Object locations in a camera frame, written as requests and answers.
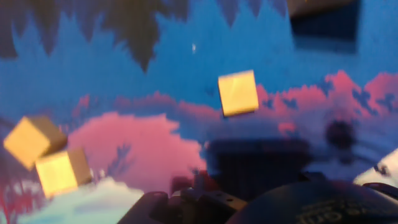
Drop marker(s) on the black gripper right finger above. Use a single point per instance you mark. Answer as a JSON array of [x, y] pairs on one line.
[[309, 178]]

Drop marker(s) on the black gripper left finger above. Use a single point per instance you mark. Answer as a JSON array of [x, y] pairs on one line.
[[224, 200]]

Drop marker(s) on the blue landscape printed mat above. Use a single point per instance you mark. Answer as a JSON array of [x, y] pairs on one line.
[[155, 77]]

